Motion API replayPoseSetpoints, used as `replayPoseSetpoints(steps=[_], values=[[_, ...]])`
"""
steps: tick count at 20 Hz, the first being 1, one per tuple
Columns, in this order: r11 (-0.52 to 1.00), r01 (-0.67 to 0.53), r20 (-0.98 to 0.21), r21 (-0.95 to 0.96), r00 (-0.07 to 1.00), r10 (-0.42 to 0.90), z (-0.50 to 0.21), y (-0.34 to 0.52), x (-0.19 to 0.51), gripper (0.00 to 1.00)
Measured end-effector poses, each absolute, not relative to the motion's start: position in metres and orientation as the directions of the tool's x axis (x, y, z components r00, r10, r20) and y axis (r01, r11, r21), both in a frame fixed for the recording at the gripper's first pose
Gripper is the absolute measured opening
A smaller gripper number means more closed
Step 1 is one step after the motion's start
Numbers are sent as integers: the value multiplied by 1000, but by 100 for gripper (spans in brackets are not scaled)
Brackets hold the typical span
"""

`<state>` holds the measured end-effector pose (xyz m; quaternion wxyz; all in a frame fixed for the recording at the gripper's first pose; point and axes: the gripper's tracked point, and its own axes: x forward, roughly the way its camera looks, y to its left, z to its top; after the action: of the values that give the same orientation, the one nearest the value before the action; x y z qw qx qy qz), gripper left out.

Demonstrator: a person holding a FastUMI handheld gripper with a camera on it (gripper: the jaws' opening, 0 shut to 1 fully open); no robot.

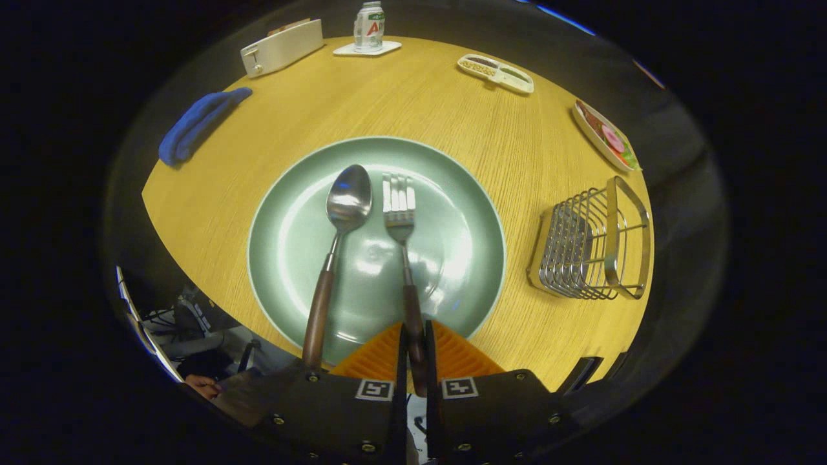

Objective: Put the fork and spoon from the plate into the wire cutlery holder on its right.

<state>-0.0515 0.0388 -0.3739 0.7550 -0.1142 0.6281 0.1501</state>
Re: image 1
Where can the toast slice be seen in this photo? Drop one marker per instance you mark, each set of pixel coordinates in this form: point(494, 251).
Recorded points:
point(289, 26)

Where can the small white drink bottle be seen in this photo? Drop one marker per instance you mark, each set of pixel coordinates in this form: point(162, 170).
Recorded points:
point(369, 29)

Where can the white coaster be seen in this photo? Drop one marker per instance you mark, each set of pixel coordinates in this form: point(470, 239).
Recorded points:
point(387, 46)

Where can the green round plate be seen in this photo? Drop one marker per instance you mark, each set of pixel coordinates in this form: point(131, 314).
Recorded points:
point(452, 245)

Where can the white panel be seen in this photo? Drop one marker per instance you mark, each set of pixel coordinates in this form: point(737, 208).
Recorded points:
point(139, 326)

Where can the blue folded cloth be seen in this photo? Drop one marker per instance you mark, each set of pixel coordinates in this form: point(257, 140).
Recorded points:
point(194, 126)

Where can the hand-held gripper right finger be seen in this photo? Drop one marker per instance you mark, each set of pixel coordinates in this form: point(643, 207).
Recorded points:
point(431, 361)

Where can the white toaster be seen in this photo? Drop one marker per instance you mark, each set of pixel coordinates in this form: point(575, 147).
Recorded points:
point(284, 48)

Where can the white divided bean dish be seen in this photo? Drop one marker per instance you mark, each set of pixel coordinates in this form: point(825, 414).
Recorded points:
point(494, 72)

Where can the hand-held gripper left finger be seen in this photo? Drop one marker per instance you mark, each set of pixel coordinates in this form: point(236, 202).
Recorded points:
point(402, 361)

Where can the small plate with food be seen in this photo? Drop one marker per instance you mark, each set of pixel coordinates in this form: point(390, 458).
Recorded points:
point(607, 137)

